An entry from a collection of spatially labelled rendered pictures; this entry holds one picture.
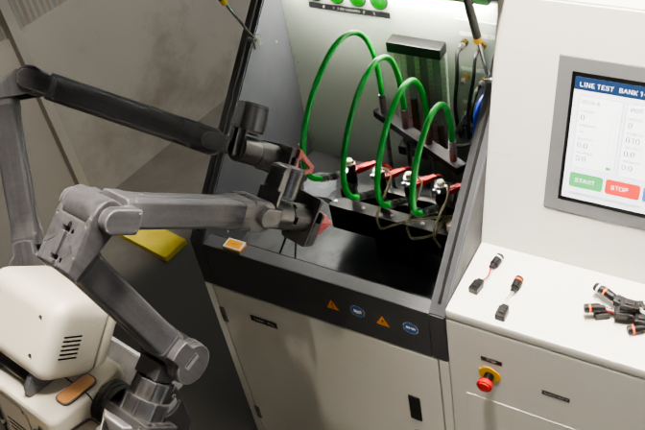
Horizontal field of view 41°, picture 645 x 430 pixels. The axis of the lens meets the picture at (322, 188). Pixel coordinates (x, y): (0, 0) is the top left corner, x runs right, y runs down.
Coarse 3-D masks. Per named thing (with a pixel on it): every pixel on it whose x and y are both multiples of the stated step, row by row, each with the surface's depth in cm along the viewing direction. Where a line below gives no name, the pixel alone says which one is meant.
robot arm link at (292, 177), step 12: (276, 168) 162; (288, 168) 161; (276, 180) 161; (288, 180) 162; (300, 180) 164; (264, 192) 162; (276, 192) 161; (288, 192) 163; (276, 204) 161; (264, 216) 156; (276, 216) 160
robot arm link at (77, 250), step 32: (96, 192) 128; (64, 224) 126; (96, 224) 124; (64, 256) 124; (96, 256) 127; (96, 288) 130; (128, 288) 136; (128, 320) 138; (160, 320) 145; (160, 352) 147; (192, 352) 151
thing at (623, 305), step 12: (600, 288) 179; (612, 300) 178; (624, 300) 174; (636, 300) 176; (588, 312) 176; (600, 312) 176; (612, 312) 176; (624, 312) 174; (636, 312) 174; (636, 324) 173
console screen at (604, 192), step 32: (576, 64) 168; (608, 64) 165; (576, 96) 171; (608, 96) 168; (640, 96) 165; (576, 128) 174; (608, 128) 171; (640, 128) 167; (576, 160) 177; (608, 160) 174; (640, 160) 170; (544, 192) 185; (576, 192) 181; (608, 192) 177; (640, 192) 173; (640, 224) 177
